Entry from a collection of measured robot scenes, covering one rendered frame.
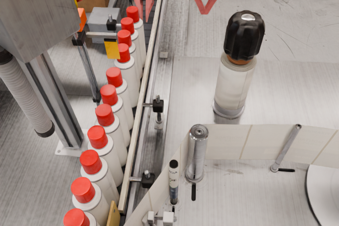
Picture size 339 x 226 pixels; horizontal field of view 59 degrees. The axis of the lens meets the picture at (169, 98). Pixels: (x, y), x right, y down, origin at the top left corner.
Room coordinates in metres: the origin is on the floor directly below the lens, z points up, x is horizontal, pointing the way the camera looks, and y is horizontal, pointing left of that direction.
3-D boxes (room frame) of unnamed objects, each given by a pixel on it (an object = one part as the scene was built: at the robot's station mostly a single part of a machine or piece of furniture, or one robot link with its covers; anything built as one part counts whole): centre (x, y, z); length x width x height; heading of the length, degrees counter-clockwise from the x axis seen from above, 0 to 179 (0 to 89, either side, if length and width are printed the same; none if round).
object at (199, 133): (0.31, -0.06, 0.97); 0.05 x 0.05 x 0.19
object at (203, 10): (0.54, -0.08, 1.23); 0.07 x 0.07 x 0.09; 86
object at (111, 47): (0.52, 0.13, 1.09); 0.03 x 0.01 x 0.06; 84
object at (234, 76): (0.52, -0.17, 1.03); 0.09 x 0.09 x 0.30
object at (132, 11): (0.69, 0.10, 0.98); 0.05 x 0.05 x 0.20
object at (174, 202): (0.25, -0.01, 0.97); 0.02 x 0.02 x 0.19
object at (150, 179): (0.29, 0.07, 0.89); 0.06 x 0.03 x 0.12; 84
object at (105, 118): (0.36, 0.13, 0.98); 0.05 x 0.05 x 0.20
